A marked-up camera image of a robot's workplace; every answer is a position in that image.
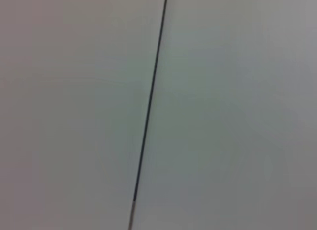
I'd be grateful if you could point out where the black vertical wall strip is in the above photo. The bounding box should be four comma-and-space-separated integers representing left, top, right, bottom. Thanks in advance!
128, 0, 169, 230

